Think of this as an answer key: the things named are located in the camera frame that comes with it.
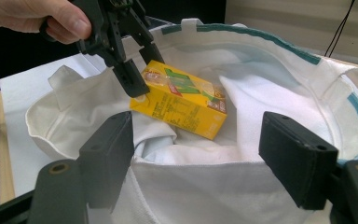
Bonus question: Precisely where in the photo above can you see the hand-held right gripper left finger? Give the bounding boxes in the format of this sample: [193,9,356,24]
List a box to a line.
[78,110,135,210]

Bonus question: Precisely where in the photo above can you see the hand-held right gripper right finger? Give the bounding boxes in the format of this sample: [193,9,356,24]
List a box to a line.
[258,110,339,211]

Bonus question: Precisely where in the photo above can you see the yellow juice box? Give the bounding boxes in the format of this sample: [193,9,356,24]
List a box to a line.
[129,59,228,141]

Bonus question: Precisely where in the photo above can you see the white tote bag coloured patches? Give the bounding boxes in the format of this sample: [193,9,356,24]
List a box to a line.
[24,18,358,224]

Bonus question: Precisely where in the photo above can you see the pale blue table mat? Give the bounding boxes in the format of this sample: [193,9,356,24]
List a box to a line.
[0,54,107,199]

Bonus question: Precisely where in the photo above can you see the black wall cable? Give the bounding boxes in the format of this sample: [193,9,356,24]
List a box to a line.
[324,0,356,59]

